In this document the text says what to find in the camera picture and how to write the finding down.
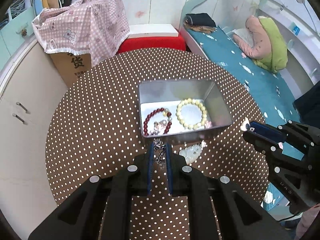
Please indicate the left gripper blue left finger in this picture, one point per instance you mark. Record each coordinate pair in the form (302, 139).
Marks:
(101, 207)

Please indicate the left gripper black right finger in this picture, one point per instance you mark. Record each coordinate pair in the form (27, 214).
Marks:
(219, 208)

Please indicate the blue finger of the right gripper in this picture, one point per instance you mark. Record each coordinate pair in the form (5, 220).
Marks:
(261, 144)
(267, 131)

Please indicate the white flower charm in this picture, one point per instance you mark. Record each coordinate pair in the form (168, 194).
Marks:
(246, 126)

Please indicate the pink charm keychain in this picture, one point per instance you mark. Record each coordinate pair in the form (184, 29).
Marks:
(208, 124)

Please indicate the white jade pendant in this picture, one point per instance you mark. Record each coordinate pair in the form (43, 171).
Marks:
(191, 153)

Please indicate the pearl stud earring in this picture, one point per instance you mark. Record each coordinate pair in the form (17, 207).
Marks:
(164, 122)

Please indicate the blue patterned mattress sheet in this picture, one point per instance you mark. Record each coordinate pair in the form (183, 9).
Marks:
(251, 93)

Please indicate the brown polka dot tablecloth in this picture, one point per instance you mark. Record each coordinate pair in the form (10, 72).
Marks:
(95, 129)

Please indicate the pink green plush toy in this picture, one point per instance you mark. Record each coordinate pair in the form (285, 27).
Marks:
(262, 41)

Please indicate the grey metal tin box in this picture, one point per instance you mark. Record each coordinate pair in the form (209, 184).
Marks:
(186, 104)

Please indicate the cream curved cabinet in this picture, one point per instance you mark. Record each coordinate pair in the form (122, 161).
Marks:
(31, 89)

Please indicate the folded black clothes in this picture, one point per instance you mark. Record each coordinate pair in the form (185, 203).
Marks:
(201, 19)

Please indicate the cardboard box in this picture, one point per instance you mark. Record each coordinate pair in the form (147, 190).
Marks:
(71, 67)

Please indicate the red storage box white lid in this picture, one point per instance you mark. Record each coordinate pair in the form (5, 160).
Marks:
(152, 36)

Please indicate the pink checkered cloth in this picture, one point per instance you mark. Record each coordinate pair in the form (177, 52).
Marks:
(93, 27)

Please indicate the teal bunk bed frame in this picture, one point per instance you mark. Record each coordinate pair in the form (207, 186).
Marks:
(296, 19)

